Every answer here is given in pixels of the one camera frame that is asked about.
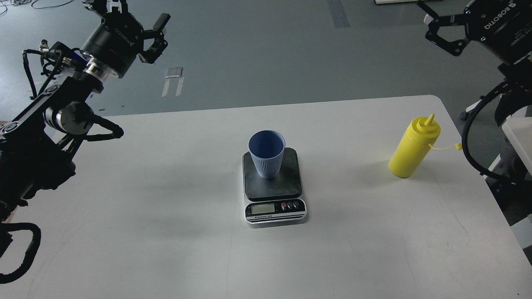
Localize black digital kitchen scale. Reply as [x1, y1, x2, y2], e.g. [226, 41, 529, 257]
[242, 147, 308, 228]

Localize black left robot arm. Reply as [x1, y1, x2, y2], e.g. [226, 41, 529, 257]
[0, 0, 171, 284]

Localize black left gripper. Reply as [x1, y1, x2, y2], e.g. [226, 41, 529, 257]
[81, 0, 171, 79]

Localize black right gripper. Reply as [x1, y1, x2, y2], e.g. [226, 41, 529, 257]
[416, 0, 532, 66]

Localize black cables on floor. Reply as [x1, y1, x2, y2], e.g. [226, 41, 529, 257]
[0, 0, 75, 11]

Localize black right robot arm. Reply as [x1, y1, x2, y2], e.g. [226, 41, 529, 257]
[416, 0, 532, 211]

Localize blue ribbed plastic cup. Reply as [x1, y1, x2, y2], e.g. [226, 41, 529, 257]
[248, 130, 286, 179]

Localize yellow squeeze bottle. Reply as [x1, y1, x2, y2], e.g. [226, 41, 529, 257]
[388, 114, 463, 178]

